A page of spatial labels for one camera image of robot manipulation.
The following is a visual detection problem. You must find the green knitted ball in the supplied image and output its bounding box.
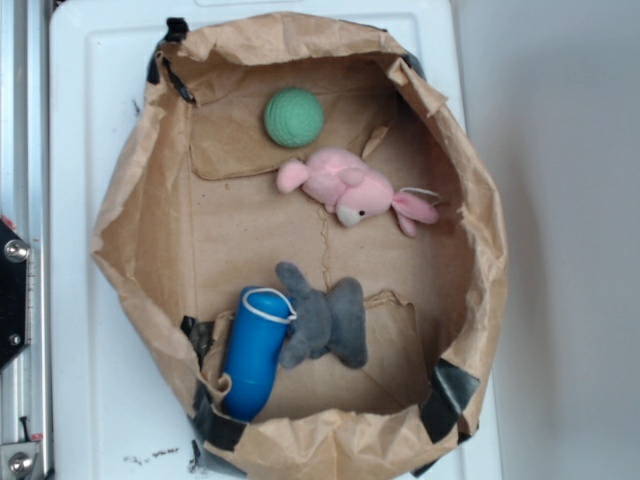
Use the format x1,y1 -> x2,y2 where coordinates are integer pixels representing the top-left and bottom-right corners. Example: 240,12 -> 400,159
263,87 -> 324,148

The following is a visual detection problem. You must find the pink plush bunny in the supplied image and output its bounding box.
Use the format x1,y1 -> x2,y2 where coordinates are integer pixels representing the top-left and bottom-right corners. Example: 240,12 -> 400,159
276,147 -> 439,237

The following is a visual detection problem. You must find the grey plush elephant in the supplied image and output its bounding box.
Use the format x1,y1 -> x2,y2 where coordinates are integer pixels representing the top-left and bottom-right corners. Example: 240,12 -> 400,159
275,262 -> 368,369

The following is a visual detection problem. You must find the brown paper bag bin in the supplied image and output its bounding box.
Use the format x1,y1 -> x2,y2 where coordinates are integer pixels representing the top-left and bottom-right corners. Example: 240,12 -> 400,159
91,12 -> 507,479

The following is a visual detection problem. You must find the white plastic tray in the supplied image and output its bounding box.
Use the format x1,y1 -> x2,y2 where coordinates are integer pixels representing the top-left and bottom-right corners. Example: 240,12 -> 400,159
49,1 -> 504,479

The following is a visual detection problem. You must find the black bracket plate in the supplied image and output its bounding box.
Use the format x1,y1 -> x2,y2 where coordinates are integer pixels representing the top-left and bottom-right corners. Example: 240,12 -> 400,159
0,215 -> 32,372

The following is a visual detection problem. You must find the aluminium frame rail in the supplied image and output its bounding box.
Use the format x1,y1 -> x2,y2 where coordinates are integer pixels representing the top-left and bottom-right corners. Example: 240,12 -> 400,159
1,1 -> 55,479

